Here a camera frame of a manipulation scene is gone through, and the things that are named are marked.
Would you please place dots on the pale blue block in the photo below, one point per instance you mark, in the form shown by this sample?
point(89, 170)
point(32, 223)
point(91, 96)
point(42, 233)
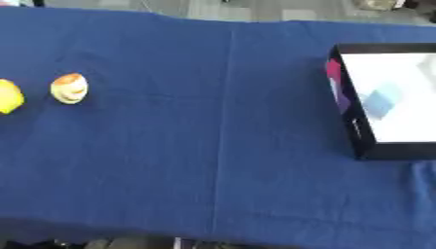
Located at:
point(379, 103)

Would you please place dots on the yellow toy lemon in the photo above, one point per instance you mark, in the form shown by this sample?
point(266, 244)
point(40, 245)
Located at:
point(8, 96)

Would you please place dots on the cream and orange toy bun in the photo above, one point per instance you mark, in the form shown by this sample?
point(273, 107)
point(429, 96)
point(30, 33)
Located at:
point(69, 88)

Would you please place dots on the black box with white inside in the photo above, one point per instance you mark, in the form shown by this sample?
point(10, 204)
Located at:
point(363, 129)

